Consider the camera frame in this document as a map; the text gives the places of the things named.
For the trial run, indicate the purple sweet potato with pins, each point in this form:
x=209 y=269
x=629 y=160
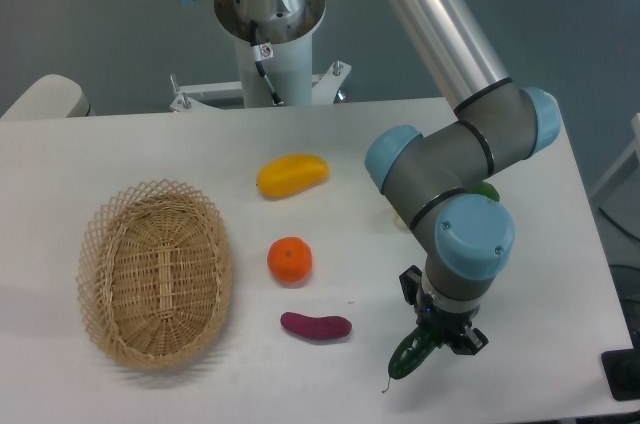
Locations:
x=320 y=329

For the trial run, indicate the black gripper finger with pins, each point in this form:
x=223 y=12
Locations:
x=468 y=342
x=410 y=281

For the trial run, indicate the yellow mango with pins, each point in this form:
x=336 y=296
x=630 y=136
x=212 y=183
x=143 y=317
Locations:
x=291 y=174

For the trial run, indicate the black device at table edge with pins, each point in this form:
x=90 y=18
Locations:
x=621 y=369

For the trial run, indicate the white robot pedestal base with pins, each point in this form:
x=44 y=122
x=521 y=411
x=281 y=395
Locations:
x=273 y=45

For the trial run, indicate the white chair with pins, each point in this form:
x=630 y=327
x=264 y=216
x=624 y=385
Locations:
x=50 y=97

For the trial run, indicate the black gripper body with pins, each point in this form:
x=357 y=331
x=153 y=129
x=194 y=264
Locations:
x=450 y=315

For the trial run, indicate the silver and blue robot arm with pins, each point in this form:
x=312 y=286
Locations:
x=428 y=180

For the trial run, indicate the white furniture frame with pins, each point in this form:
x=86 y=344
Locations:
x=621 y=168

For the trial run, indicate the orange tangerine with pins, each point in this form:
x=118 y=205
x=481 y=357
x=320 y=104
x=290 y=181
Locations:
x=290 y=259

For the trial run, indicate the green cucumber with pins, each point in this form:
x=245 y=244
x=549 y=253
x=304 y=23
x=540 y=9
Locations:
x=411 y=352

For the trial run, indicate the woven wicker basket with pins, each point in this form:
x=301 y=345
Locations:
x=155 y=275

